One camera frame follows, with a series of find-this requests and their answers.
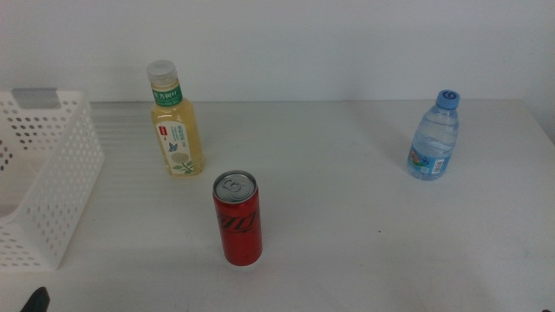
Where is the yellow tea bottle green label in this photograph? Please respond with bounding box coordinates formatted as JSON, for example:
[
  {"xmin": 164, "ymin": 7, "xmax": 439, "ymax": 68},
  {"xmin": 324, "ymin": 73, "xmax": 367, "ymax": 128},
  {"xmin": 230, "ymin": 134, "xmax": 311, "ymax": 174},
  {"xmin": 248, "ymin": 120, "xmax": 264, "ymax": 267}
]
[{"xmin": 146, "ymin": 59, "xmax": 206, "ymax": 178}]

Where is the red cola can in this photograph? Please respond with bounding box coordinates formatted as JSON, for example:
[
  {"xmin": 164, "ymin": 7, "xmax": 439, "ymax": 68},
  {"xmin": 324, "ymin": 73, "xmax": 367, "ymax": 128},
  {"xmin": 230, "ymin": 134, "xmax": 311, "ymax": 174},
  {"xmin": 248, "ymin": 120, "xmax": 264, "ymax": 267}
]
[{"xmin": 212, "ymin": 170, "xmax": 264, "ymax": 267}]

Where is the clear water bottle blue cap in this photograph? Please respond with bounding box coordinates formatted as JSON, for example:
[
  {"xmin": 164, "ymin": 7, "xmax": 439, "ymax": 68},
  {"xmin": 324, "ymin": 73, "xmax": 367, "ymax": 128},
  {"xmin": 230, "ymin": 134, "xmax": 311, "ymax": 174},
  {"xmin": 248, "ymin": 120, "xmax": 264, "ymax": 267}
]
[{"xmin": 407, "ymin": 89, "xmax": 461, "ymax": 182}]

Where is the white perforated plastic basket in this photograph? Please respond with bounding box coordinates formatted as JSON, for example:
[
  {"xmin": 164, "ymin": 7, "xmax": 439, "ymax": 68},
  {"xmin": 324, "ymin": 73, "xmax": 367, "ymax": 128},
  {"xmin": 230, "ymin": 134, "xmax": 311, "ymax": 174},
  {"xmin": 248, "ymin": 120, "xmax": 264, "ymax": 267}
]
[{"xmin": 0, "ymin": 88, "xmax": 106, "ymax": 272}]

